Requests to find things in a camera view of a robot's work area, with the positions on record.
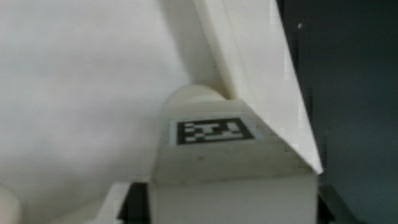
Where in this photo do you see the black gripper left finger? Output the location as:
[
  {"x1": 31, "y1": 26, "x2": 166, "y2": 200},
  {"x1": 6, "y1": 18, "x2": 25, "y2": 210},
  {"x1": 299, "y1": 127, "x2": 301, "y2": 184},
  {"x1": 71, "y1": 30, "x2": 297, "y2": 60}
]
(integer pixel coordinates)
[{"x1": 87, "y1": 181, "x2": 153, "y2": 224}]

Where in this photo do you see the white table leg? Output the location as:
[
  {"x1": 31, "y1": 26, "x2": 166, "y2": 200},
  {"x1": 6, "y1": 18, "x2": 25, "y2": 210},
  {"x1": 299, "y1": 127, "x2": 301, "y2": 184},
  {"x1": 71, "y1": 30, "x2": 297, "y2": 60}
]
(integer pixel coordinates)
[{"x1": 150, "y1": 85, "x2": 318, "y2": 224}]

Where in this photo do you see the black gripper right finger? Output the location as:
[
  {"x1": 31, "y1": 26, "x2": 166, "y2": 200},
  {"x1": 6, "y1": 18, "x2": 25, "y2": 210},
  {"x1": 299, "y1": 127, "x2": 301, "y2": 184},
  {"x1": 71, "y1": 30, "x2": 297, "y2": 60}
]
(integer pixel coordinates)
[{"x1": 317, "y1": 185, "x2": 356, "y2": 224}]

